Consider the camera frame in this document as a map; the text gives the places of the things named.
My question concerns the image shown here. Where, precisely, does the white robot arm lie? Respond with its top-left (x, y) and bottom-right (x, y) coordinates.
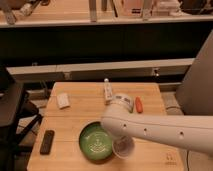
top-left (101, 94), bottom-right (213, 156)

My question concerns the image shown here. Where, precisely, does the green ceramic bowl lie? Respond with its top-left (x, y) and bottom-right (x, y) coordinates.
top-left (79, 121), bottom-right (113, 161)

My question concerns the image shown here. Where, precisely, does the white bottle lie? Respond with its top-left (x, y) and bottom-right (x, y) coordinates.
top-left (104, 78), bottom-right (113, 104)

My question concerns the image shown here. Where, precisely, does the orange carrot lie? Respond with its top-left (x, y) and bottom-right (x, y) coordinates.
top-left (135, 97), bottom-right (143, 113)

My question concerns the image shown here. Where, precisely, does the white sponge block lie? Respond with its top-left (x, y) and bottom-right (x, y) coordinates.
top-left (57, 93), bottom-right (70, 109)

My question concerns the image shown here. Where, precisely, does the black remote control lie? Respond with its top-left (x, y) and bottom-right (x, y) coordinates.
top-left (40, 130), bottom-right (55, 155)

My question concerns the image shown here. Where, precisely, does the black side table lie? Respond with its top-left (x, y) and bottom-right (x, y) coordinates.
top-left (0, 64), bottom-right (42, 171)

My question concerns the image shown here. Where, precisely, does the grey metal rail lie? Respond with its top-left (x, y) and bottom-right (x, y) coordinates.
top-left (8, 58), bottom-right (194, 82)

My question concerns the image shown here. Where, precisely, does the black cable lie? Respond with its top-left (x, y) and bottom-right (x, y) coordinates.
top-left (185, 150), bottom-right (191, 171)

